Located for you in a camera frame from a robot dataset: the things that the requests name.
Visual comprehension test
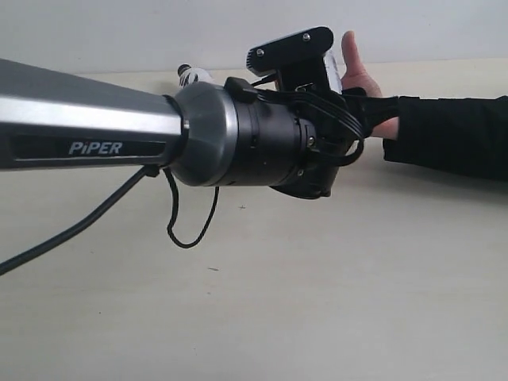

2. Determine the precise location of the person's open hand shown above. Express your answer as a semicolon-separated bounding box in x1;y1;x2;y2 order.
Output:
341;30;398;140

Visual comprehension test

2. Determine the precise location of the pink peach drink bottle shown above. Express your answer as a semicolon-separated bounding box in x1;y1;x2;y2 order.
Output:
177;63;215;88

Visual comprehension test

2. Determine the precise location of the black sleeved forearm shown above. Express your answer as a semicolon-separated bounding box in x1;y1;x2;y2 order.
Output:
383;95;507;183

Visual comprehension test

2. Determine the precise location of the clear bottle dark label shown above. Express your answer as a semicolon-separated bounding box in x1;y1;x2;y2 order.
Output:
323;49;342;94

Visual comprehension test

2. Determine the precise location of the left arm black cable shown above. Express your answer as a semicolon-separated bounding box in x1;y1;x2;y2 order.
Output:
0;77;366;277

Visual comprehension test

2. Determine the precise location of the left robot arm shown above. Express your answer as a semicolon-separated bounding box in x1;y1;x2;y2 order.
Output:
1;60;399;199

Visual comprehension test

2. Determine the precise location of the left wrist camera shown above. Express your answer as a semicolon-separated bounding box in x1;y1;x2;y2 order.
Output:
246;26;334;91

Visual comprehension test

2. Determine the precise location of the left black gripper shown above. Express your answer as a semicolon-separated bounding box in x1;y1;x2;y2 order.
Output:
273;89;400;199

